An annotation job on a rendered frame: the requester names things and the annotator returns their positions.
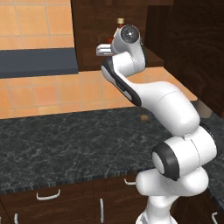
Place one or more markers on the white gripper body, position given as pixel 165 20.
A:
pixel 103 50

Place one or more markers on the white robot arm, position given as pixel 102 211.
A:
pixel 172 108

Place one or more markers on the red bottle with tan cap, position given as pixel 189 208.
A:
pixel 120 21

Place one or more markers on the small brown shaker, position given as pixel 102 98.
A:
pixel 144 117

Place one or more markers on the dark wood cabinet door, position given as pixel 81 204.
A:
pixel 195 49

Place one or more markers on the small red object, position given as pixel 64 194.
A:
pixel 109 40

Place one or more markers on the dark grey range hood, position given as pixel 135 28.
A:
pixel 35 62

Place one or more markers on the narrow dark wood drawer front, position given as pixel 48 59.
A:
pixel 116 183

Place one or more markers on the wide dark wood drawer front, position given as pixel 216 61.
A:
pixel 73 194

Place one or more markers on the dark wood base cupboard door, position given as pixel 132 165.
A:
pixel 122 208
pixel 58 216

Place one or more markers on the dark wood corner base cupboard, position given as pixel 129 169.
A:
pixel 201 211

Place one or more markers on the dark wood wall cabinet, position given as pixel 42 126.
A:
pixel 87 32

